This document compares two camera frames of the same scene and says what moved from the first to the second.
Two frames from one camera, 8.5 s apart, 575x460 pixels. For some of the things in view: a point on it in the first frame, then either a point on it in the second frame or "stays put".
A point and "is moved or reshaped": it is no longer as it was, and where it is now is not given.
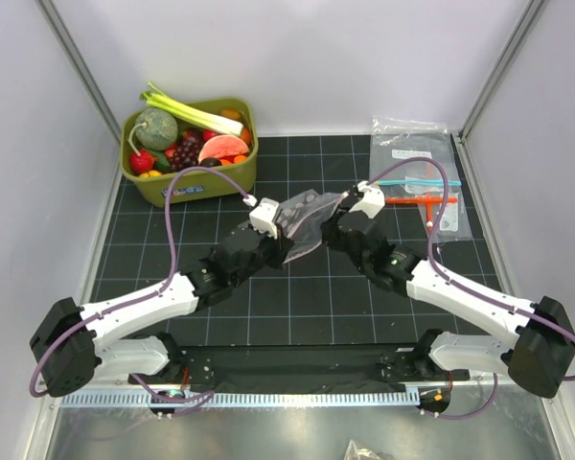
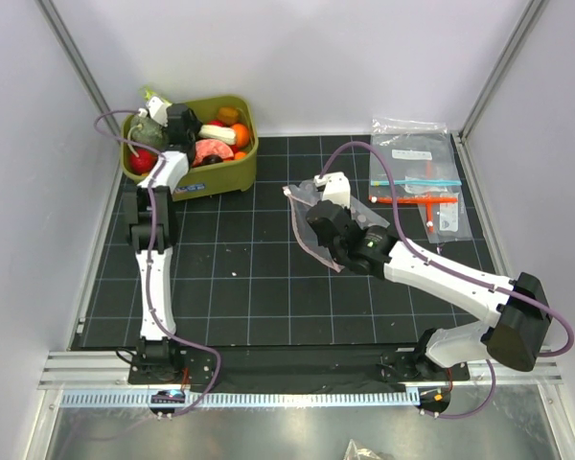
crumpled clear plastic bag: (353, 453) stays put
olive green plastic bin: (191, 185) stays put
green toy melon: (161, 131) stays put
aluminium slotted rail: (236, 399) stays put
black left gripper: (279, 246) -> (195, 124)
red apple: (142, 163) stays put
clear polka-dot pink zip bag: (303, 216) is moved or reshaped
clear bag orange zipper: (452, 225) stays put
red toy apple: (208, 134) -> (217, 123)
